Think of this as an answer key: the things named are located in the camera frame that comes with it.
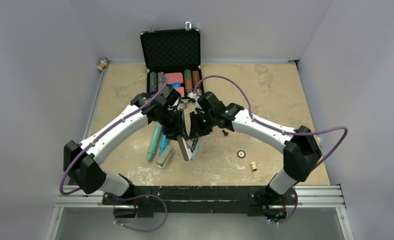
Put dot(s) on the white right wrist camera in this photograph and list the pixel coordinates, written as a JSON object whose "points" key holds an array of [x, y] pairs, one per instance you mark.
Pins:
{"points": [[193, 97]]}

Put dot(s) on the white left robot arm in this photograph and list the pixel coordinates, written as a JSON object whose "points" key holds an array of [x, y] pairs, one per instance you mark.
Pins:
{"points": [[82, 161]]}

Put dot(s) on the beige green stapler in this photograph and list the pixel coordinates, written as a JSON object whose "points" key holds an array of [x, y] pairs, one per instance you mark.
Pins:
{"points": [[165, 156]]}

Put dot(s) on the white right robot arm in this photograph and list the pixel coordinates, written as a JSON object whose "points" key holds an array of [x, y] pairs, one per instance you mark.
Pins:
{"points": [[298, 146]]}

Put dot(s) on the small bottle in corner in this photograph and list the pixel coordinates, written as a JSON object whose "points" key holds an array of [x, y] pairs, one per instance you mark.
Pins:
{"points": [[103, 63]]}

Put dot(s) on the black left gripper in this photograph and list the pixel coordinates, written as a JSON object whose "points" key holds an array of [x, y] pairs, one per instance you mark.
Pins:
{"points": [[173, 132]]}

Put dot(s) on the light wooden chess piece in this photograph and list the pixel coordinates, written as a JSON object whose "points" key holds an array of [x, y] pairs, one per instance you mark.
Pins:
{"points": [[253, 166]]}

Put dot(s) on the brown poker chip bottom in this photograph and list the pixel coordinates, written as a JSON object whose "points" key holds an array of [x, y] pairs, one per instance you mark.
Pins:
{"points": [[241, 154]]}

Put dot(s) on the light blue stapler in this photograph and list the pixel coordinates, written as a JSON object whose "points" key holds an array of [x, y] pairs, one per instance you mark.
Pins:
{"points": [[188, 152]]}

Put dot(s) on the black poker chip case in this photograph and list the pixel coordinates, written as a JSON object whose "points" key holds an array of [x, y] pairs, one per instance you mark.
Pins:
{"points": [[171, 51]]}

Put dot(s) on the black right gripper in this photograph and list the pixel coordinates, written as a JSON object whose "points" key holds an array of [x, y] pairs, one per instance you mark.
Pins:
{"points": [[196, 130]]}

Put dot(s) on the blue marker pen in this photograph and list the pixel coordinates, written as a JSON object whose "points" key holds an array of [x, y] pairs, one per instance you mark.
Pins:
{"points": [[163, 144]]}

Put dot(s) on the black table frame rail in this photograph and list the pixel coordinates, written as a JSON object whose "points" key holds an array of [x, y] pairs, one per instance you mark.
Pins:
{"points": [[249, 200]]}

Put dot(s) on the green marker pen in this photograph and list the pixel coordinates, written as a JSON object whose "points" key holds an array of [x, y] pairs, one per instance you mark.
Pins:
{"points": [[154, 142]]}

